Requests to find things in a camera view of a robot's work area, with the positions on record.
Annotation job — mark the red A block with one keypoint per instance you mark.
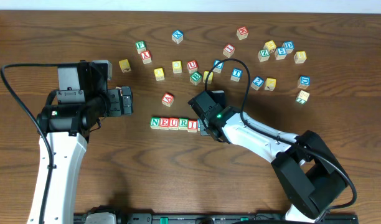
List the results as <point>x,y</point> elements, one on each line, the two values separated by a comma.
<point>167,99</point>

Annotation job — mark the blue L block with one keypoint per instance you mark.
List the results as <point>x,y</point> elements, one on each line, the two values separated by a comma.
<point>218,66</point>

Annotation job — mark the yellow block centre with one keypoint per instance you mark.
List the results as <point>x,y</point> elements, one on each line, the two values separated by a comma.
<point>177,66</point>

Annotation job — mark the blue D block lower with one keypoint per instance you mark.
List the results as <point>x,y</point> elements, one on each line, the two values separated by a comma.
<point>304,82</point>

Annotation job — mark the white green Z block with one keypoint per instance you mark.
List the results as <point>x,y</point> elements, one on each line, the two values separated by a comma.
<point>302,97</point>

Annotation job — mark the yellow block left middle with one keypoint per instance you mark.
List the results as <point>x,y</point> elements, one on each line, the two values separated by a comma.
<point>159,74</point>

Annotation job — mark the red i block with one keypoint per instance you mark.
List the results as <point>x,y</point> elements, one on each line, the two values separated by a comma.
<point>228,50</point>
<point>192,126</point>

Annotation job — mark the blue D block upper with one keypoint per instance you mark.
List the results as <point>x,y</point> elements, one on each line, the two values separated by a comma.
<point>288,46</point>

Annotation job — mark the blue 2 block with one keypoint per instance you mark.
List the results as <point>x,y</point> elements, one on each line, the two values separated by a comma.
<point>257,83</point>

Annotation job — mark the red u block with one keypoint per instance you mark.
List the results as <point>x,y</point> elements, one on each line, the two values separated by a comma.
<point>173,123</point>
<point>192,66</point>

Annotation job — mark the yellow block beside 2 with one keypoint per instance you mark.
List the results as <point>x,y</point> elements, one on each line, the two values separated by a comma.
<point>270,84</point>

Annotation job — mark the blue T block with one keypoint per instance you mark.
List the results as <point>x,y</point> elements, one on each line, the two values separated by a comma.
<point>236,74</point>

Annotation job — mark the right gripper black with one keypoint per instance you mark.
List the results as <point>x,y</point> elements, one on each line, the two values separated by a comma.
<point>206,125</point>

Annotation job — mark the green N block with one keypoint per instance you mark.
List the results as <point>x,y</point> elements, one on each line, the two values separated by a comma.
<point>155,123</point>

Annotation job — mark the green R block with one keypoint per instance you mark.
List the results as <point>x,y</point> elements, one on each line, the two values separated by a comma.
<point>183,124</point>

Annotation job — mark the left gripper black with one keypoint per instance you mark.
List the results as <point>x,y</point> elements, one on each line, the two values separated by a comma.
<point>114,101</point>

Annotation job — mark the blue 5 block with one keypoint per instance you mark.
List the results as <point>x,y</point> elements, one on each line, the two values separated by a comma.
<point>280,53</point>

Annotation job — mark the blue d block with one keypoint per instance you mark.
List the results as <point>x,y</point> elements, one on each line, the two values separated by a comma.
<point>288,46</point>
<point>304,82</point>

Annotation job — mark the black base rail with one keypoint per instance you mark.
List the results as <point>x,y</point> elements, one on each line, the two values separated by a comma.
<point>105,214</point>

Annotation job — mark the green B block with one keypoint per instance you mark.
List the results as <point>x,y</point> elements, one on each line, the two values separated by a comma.
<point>195,78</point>

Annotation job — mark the red Y block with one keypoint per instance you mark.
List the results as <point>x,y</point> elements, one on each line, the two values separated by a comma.
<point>146,57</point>

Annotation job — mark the yellow block beside B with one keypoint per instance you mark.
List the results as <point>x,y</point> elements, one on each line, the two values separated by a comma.
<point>208,77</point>

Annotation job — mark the green F block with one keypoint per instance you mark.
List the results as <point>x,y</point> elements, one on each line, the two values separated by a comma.
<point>140,46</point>

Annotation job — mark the blue X block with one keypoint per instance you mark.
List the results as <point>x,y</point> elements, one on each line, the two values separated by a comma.
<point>177,36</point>

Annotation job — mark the yellow block top right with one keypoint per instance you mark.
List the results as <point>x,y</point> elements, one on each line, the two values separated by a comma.
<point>270,46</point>

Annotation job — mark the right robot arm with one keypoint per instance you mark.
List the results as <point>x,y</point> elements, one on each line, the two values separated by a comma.
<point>307,170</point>

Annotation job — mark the yellow block far right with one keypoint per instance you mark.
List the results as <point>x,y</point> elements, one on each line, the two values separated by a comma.
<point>300,57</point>

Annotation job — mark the yellow block far left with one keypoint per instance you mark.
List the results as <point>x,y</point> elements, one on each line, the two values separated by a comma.
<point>124,65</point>

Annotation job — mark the red E block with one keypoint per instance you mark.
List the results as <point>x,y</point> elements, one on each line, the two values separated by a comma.
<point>164,123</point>

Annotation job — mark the red H block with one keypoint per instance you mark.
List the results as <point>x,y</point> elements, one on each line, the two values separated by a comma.
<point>242,33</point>

